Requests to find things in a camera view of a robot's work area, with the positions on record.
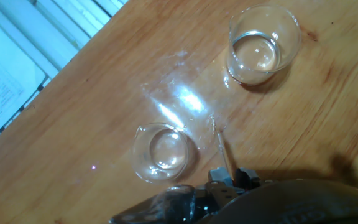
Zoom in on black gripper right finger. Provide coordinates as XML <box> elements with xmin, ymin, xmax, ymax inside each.
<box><xmin>234</xmin><ymin>167</ymin><xmax>262</xmax><ymax>191</ymax></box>

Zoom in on clear glass beaker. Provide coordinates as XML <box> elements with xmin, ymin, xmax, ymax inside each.
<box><xmin>131</xmin><ymin>122</ymin><xmax>196</xmax><ymax>184</ymax></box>
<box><xmin>226</xmin><ymin>3</ymin><xmax>302</xmax><ymax>86</ymax></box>

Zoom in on wooden board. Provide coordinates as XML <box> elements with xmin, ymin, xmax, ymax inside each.
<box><xmin>0</xmin><ymin>0</ymin><xmax>358</xmax><ymax>224</ymax></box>

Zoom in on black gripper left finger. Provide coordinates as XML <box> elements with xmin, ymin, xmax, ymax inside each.
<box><xmin>204</xmin><ymin>167</ymin><xmax>239</xmax><ymax>207</ymax></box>

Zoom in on glass dropper with red bulb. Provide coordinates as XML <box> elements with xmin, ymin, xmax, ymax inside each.
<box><xmin>209</xmin><ymin>114</ymin><xmax>235</xmax><ymax>183</ymax></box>

